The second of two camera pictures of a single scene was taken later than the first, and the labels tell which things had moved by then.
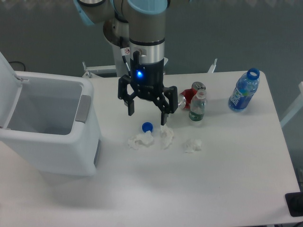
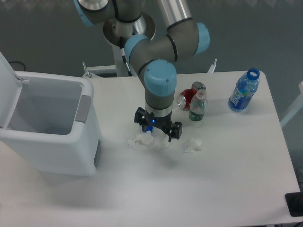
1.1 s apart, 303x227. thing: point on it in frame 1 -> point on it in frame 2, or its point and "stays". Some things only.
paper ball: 166,135 stays
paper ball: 146,139 stays
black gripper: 147,81 -> 164,123
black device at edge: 294,201 stays
